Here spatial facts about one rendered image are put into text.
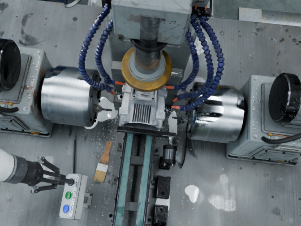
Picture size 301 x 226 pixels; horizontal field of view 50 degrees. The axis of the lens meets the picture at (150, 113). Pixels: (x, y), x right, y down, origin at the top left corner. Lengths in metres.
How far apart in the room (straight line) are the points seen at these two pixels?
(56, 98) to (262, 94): 0.83
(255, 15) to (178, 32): 2.18
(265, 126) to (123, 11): 0.76
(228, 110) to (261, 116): 0.13
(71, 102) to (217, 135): 0.60
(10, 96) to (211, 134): 0.81
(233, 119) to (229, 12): 1.81
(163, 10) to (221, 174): 1.01
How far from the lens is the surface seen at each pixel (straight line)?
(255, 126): 1.34
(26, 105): 1.34
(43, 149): 1.66
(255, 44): 1.94
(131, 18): 0.85
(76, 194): 1.30
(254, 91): 1.39
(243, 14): 3.01
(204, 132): 1.34
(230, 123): 1.33
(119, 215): 1.45
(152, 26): 0.86
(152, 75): 1.11
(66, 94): 1.32
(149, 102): 1.31
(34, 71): 1.39
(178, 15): 0.83
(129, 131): 1.38
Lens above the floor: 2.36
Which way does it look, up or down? 72 degrees down
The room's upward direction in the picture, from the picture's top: 9 degrees clockwise
